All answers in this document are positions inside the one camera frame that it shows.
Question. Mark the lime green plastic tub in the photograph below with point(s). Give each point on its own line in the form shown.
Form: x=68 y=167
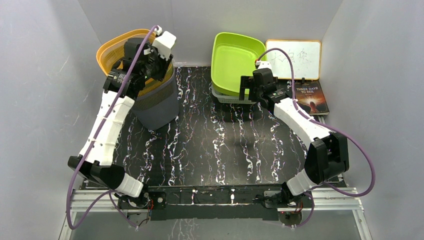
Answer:
x=233 y=56

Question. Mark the grey slatted plastic basket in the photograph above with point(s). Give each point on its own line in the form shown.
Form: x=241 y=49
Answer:
x=158 y=103

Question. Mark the white perforated plastic tray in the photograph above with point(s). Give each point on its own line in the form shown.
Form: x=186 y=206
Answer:
x=228 y=99

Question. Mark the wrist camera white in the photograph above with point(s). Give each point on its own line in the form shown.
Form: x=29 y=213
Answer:
x=164 y=44
x=263 y=64

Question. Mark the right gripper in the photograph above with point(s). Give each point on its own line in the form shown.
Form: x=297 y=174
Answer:
x=247 y=82

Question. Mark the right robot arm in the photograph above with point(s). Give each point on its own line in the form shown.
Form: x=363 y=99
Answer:
x=327 y=150

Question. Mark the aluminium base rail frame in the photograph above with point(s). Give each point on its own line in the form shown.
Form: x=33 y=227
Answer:
x=223 y=202

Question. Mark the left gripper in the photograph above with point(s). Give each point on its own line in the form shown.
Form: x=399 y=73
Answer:
x=163 y=63

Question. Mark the dark paperback book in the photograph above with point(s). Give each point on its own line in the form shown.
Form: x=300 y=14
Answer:
x=310 y=97

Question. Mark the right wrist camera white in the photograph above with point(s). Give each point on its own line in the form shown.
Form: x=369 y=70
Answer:
x=263 y=64

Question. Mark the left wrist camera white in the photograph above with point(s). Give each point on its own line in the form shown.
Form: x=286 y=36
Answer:
x=164 y=44

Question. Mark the small whiteboard orange frame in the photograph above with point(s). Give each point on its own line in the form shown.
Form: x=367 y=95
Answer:
x=305 y=56

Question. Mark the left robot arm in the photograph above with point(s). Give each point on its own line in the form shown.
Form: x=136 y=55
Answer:
x=95 y=160

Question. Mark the orange slatted plastic basket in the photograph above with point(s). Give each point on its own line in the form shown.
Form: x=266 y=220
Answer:
x=113 y=50

